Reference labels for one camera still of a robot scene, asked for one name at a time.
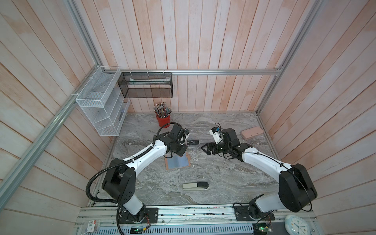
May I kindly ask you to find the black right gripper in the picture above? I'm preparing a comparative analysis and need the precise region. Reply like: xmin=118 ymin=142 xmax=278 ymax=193
xmin=201 ymin=141 xmax=231 ymax=155

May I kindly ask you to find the black VIP card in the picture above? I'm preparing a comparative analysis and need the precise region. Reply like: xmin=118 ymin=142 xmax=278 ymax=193
xmin=187 ymin=139 xmax=199 ymax=146

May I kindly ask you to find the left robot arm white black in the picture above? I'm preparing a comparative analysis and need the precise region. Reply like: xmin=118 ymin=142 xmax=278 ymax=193
xmin=102 ymin=122 xmax=190 ymax=221

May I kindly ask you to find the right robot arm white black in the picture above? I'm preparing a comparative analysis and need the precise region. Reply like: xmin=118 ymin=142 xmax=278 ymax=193
xmin=201 ymin=127 xmax=318 ymax=218

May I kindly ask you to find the red pencil cup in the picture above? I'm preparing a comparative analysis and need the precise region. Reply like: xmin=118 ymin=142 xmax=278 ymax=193
xmin=156 ymin=115 xmax=170 ymax=128

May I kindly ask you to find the bundle of pencils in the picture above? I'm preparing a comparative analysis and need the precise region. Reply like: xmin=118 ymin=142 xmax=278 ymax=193
xmin=153 ymin=102 xmax=171 ymax=118

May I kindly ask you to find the beige black stapler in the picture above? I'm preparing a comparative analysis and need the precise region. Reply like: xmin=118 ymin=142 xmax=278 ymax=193
xmin=183 ymin=182 xmax=209 ymax=191

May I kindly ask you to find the pink pencil case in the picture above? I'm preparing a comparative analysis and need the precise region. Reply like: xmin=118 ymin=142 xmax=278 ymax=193
xmin=240 ymin=126 xmax=264 ymax=140

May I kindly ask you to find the small white label box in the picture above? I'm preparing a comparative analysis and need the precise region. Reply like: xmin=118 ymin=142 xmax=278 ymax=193
xmin=86 ymin=219 xmax=100 ymax=234

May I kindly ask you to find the black mesh wall basket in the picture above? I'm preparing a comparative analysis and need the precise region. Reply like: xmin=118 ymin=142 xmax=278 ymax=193
xmin=117 ymin=72 xmax=173 ymax=99

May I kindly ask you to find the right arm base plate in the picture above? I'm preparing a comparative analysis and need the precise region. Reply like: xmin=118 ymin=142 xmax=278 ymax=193
xmin=233 ymin=204 xmax=275 ymax=221

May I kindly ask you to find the aluminium front rail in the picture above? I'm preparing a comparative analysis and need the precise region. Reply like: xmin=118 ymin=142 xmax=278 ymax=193
xmin=73 ymin=202 xmax=319 ymax=235

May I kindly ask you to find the white wire mesh shelf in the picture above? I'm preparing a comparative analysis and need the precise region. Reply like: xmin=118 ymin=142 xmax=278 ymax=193
xmin=76 ymin=66 xmax=130 ymax=137

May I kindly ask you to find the black corrugated cable hose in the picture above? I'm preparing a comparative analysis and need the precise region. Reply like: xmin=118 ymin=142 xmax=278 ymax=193
xmin=85 ymin=121 xmax=183 ymax=235

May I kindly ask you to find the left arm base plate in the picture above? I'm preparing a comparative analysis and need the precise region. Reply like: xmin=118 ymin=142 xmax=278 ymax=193
xmin=117 ymin=207 xmax=159 ymax=225

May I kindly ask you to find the white wall clock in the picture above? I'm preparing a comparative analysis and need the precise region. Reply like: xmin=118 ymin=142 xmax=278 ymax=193
xmin=285 ymin=214 xmax=311 ymax=235

